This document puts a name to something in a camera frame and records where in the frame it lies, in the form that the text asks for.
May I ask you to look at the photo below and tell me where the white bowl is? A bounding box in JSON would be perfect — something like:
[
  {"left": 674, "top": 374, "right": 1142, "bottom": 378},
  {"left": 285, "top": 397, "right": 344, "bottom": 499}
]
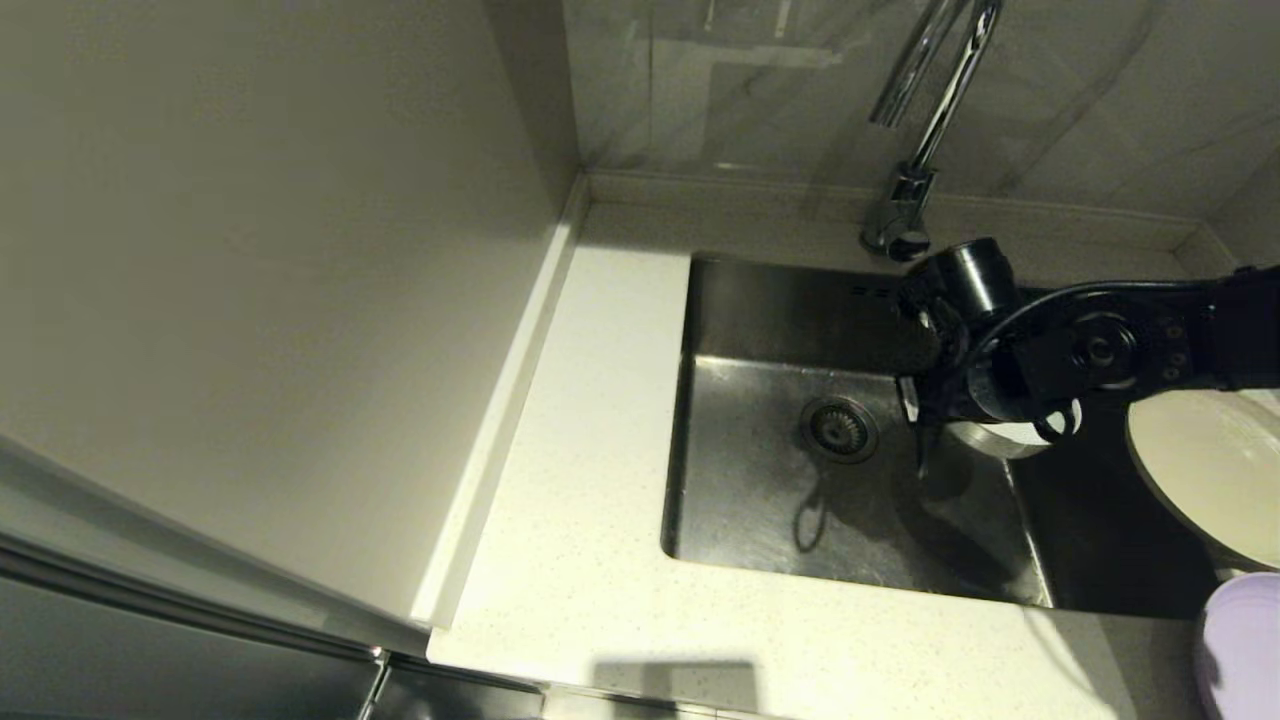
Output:
[{"left": 945, "top": 418, "right": 1053, "bottom": 460}]

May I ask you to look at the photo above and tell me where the beige plastic plate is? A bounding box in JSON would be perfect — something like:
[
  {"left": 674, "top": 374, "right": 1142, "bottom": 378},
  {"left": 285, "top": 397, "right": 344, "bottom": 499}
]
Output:
[{"left": 1125, "top": 390, "right": 1280, "bottom": 571}]

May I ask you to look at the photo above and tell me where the purple plastic plate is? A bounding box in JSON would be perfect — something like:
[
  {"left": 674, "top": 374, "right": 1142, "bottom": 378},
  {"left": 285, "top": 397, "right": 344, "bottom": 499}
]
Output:
[{"left": 1193, "top": 572, "right": 1280, "bottom": 720}]

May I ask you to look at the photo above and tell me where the stainless steel sink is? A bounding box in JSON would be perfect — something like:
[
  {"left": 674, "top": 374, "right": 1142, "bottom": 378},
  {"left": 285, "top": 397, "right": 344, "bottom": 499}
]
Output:
[{"left": 660, "top": 250, "right": 1213, "bottom": 619}]

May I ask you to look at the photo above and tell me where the round metal drain strainer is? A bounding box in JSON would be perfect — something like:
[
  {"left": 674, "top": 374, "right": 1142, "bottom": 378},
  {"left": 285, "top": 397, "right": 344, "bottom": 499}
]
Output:
[{"left": 800, "top": 395, "right": 881, "bottom": 463}]

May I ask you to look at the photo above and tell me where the chrome gooseneck faucet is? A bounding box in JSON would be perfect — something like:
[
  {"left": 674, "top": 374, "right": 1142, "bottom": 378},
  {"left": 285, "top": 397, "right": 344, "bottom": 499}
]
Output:
[{"left": 862, "top": 0, "right": 1006, "bottom": 263}]

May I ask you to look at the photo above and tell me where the beige tall cabinet side panel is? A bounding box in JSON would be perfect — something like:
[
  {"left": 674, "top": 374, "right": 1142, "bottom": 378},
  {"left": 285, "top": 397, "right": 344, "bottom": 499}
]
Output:
[{"left": 0, "top": 0, "right": 586, "bottom": 631}]

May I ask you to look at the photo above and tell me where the steel appliance door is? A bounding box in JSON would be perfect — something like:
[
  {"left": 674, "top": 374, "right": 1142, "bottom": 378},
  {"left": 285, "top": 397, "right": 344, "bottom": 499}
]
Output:
[{"left": 0, "top": 535, "right": 546, "bottom": 720}]

